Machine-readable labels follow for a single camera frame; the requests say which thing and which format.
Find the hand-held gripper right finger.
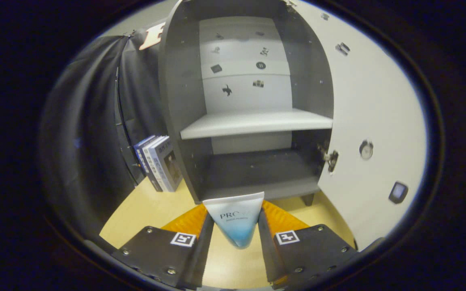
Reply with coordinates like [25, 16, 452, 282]
[257, 200, 359, 290]

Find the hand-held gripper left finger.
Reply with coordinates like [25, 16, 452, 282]
[111, 203, 216, 290]

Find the white and blue tube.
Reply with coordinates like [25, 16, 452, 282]
[203, 192, 265, 249]

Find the white cabinet door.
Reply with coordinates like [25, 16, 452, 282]
[288, 0, 428, 251]

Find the grey cover book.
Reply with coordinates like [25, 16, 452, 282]
[149, 137, 183, 192]

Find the metal door hinge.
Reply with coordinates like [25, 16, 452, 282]
[318, 142, 339, 173]

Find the dark blue book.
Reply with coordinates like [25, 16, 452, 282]
[133, 135, 164, 192]

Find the white cabinet shelf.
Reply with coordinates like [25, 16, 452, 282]
[180, 108, 334, 140]

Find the grey cabinet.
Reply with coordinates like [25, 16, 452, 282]
[158, 0, 335, 207]

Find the black backdrop cloth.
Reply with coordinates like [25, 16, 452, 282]
[39, 22, 169, 243]

